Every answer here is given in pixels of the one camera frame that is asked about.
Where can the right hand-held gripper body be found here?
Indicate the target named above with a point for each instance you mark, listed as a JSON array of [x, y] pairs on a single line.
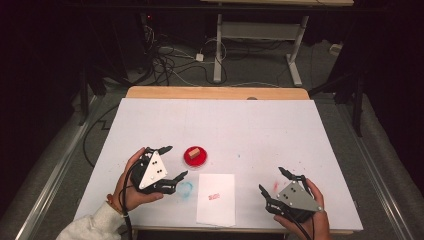
[[296, 198]]

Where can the person's left hand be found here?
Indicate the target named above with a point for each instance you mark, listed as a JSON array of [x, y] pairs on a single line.
[[123, 190]]

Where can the person's right hand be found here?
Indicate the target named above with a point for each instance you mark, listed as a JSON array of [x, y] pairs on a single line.
[[316, 230]]

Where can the white paper sheet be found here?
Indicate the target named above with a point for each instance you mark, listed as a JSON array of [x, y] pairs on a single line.
[[215, 210]]

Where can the red round ink pad dish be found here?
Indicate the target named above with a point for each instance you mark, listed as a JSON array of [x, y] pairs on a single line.
[[200, 161]]

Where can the metal floor rail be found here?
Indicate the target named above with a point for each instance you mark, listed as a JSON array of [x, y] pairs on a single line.
[[383, 186], [50, 186]]

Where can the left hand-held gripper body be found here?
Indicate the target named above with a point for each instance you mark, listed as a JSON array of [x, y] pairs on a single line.
[[153, 171]]

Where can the black metal stand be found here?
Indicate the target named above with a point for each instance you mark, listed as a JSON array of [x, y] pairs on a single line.
[[85, 93], [357, 100]]

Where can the white board table cover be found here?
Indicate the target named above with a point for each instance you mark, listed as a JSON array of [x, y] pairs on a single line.
[[233, 126]]

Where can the wooden table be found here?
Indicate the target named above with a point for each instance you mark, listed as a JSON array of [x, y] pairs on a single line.
[[200, 92]]

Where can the wooden block stamp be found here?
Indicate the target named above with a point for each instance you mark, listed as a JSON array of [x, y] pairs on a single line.
[[194, 153]]

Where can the white metal desk frame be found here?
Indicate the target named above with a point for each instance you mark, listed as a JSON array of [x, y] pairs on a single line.
[[260, 30]]

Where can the white power adapter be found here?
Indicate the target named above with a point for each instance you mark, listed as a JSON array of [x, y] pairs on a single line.
[[199, 57]]

